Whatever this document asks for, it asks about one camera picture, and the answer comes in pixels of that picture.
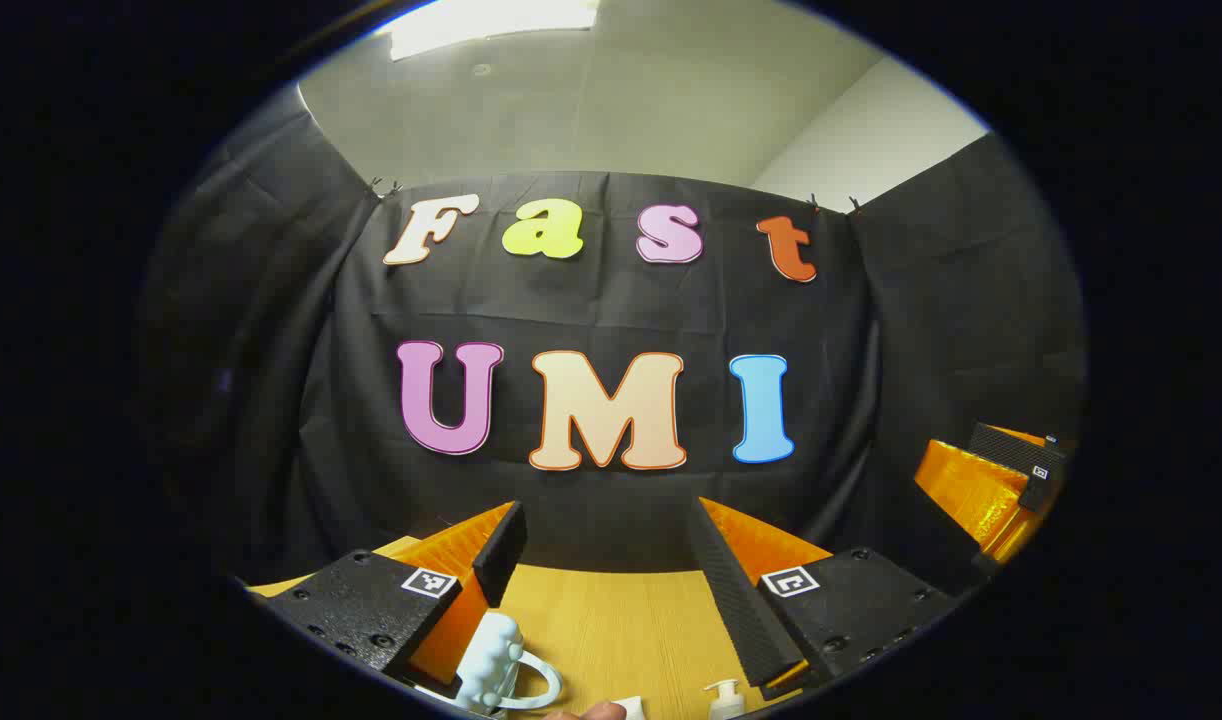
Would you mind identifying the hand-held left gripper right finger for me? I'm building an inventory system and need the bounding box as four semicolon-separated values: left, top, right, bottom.
686;497;957;701

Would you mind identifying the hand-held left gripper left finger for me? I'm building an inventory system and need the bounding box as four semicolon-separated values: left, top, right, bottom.
249;500;528;699

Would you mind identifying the white pump bottle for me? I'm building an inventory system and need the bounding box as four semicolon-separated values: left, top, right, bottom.
704;679;748;720

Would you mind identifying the black backdrop cloth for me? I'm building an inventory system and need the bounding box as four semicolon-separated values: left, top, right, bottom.
136;85;1087;591

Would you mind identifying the ceiling light panel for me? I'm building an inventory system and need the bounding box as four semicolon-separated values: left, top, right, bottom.
389;0;600;61

